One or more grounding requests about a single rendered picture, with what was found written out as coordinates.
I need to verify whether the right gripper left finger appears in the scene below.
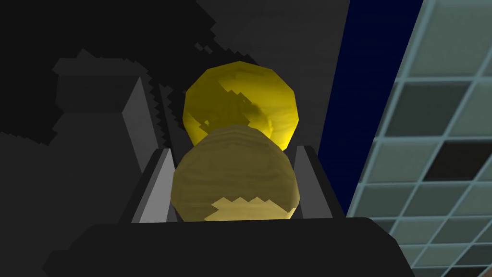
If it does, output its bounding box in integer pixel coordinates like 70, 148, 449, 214
119, 148, 178, 224

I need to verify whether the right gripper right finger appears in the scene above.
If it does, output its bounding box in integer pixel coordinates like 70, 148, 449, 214
294, 145, 347, 220

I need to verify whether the yellow round door knob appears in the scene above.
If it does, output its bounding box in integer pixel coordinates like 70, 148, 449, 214
170, 60, 301, 223

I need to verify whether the grey door leaf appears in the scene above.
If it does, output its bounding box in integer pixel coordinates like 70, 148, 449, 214
0, 0, 351, 267

